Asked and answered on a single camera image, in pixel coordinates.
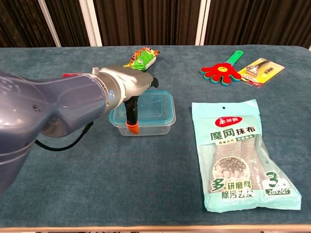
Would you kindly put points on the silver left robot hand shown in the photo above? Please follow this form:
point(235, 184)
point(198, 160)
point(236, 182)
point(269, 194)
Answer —
point(137, 82)

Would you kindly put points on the blue transparent plastic lid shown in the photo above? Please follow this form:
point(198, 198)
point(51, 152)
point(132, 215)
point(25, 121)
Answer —
point(158, 106)

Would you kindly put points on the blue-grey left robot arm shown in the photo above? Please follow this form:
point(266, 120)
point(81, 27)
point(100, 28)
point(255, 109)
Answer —
point(48, 104)

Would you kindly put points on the clear plastic container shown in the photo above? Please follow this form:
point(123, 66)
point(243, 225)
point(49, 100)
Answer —
point(150, 129)

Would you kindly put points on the green snack packet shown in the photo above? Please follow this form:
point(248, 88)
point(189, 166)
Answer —
point(143, 59)

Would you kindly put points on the dark pleated curtain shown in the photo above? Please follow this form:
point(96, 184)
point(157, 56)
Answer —
point(145, 21)

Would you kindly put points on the red ink pad case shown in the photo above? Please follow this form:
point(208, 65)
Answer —
point(69, 75)

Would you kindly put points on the red hand clapper toy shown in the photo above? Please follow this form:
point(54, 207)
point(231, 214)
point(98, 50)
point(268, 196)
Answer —
point(221, 72)

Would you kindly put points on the teal velvet tablecloth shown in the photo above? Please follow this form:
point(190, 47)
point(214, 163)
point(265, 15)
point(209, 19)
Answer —
point(145, 170)

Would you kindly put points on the mint cleaning cloth package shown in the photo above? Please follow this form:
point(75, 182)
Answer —
point(233, 145)

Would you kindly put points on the yellow razor blister pack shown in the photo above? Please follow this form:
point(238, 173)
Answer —
point(257, 70)

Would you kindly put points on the white frame post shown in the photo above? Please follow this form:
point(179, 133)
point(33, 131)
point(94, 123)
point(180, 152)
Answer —
point(49, 24)
point(91, 24)
point(309, 45)
point(202, 24)

